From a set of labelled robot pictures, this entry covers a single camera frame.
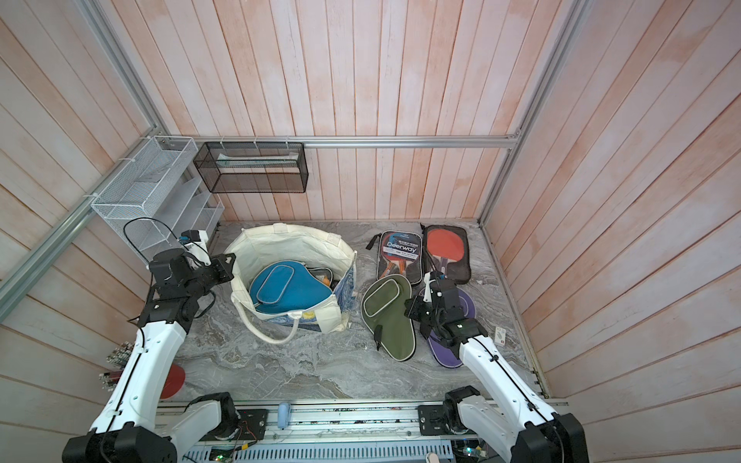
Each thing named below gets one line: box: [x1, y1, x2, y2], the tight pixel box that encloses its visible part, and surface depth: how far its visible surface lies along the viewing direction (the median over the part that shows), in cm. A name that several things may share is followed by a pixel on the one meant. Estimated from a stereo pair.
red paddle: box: [420, 223, 472, 285], surface depth 113 cm
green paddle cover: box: [360, 273, 416, 363], surface depth 87 cm
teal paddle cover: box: [248, 260, 333, 314], surface depth 89 cm
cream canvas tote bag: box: [228, 222, 357, 345], surface depth 82 cm
